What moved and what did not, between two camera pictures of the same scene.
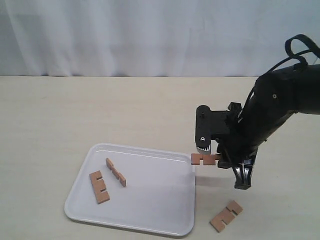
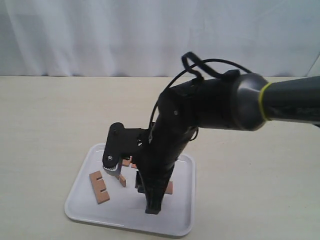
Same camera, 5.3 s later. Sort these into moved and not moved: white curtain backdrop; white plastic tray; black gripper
Moved: black gripper
Not moved: white plastic tray; white curtain backdrop
